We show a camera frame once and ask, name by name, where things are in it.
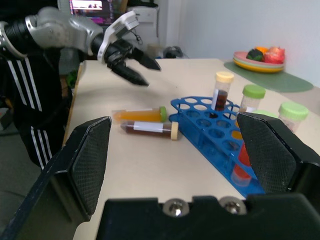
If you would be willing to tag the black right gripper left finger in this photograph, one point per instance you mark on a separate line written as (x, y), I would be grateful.
(62, 175)

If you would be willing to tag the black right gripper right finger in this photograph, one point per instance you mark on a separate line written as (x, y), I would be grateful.
(272, 155)

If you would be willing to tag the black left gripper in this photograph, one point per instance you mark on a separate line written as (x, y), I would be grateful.
(116, 53)

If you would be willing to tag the red test tube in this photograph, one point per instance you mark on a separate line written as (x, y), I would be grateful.
(241, 173)

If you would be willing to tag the blue test tube rack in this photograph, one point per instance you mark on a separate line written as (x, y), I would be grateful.
(200, 132)

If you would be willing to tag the dark bag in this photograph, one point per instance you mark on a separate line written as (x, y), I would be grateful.
(172, 52)

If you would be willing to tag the clear tube with green cap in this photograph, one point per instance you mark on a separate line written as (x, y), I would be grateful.
(292, 112)
(253, 92)

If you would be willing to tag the orange tube with green cap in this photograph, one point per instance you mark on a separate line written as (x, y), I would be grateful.
(142, 115)

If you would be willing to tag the white appliance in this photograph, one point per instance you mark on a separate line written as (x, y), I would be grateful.
(147, 17)

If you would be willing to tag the labelled brown tube, cream cap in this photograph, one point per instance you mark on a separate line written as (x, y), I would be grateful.
(150, 132)

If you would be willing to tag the green placemat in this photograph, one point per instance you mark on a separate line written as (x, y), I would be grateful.
(275, 80)

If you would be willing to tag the dark tube with cream cap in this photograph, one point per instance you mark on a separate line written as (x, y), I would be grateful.
(221, 100)

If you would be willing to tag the black white-striped clothing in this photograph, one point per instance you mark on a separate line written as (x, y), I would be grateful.
(32, 105)

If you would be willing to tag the computer monitor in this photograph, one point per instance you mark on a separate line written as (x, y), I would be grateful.
(87, 6)

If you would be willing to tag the yellow plate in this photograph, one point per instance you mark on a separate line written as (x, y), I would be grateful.
(260, 70)

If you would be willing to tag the green plate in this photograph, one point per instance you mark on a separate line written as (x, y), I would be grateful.
(260, 66)

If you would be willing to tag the red toy fruit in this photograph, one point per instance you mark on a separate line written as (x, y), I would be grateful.
(275, 55)

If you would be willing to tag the black and green toy fruit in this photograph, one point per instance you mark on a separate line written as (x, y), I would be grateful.
(255, 55)

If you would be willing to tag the pink plate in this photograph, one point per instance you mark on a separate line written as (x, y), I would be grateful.
(240, 57)

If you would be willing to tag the orange toy fruit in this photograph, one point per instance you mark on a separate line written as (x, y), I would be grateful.
(262, 49)

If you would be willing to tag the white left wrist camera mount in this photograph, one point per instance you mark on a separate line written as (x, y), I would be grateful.
(125, 21)

